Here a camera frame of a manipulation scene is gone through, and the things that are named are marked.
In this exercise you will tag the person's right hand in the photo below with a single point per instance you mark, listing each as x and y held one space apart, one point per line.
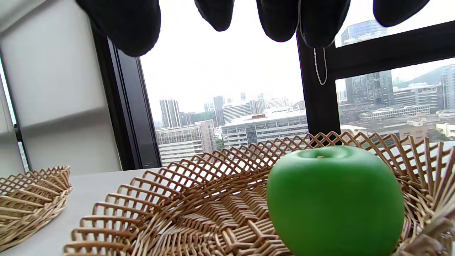
128 25

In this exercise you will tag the green toy apple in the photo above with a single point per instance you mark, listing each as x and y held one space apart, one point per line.
334 202

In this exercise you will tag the round wicker basket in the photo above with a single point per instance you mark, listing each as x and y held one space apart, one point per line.
32 206
213 213

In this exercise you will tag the black window frame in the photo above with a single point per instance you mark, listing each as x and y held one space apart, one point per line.
316 106

